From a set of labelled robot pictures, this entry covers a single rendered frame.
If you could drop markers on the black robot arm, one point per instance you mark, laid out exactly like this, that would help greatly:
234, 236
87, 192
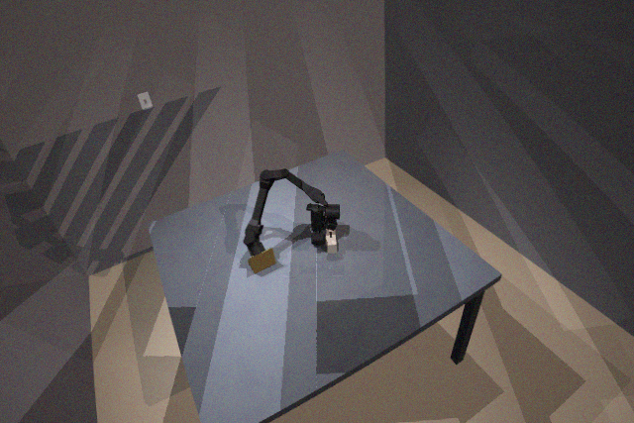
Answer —
267, 178

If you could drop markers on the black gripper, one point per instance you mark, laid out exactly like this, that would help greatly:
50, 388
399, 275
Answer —
318, 238

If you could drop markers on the beige power strip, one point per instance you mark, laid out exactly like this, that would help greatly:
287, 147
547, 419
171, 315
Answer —
331, 242

